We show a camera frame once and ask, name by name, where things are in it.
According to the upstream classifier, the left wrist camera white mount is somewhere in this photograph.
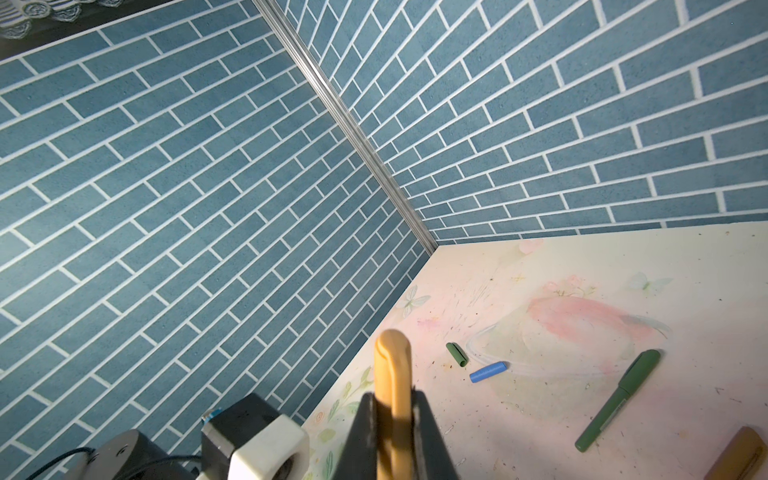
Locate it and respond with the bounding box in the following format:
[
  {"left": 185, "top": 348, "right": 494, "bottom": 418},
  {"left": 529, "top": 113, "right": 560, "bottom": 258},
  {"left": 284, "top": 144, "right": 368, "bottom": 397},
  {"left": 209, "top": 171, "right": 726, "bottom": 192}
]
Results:
[{"left": 198, "top": 393, "right": 310, "bottom": 480}]

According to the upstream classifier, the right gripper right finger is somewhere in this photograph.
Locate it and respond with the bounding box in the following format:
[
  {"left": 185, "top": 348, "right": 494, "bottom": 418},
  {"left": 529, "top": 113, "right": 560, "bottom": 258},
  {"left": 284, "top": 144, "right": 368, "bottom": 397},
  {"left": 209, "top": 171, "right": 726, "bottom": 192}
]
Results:
[{"left": 411, "top": 389, "right": 459, "bottom": 480}]

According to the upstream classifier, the dark green pen cap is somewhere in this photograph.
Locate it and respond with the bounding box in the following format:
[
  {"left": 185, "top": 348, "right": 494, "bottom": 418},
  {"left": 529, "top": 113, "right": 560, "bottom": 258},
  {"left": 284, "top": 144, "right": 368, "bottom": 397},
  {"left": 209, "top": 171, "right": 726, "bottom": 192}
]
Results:
[{"left": 446, "top": 342, "right": 469, "bottom": 368}]

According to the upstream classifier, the blue pen cap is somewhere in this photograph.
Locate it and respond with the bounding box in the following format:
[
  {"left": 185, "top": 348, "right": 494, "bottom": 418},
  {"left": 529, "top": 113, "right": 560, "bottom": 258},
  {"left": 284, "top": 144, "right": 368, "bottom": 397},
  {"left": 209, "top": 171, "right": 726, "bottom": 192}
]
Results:
[{"left": 470, "top": 361, "right": 508, "bottom": 383}]

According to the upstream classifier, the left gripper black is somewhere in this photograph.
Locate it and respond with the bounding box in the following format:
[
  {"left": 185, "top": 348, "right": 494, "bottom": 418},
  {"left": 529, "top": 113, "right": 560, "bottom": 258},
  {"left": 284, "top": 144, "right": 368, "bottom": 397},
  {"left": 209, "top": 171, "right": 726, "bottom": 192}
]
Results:
[{"left": 26, "top": 429, "right": 201, "bottom": 480}]

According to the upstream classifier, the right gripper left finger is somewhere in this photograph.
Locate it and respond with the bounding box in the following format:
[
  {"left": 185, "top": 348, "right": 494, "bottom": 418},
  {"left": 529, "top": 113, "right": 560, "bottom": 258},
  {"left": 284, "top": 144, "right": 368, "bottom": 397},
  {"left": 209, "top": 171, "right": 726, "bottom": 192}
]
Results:
[{"left": 332, "top": 393, "right": 378, "bottom": 480}]

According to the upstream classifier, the green pen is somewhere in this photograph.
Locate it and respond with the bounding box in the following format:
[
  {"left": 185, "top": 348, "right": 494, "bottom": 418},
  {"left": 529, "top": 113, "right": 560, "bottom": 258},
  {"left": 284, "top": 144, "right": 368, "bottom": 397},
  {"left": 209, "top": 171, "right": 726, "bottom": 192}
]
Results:
[{"left": 574, "top": 349, "right": 662, "bottom": 453}]

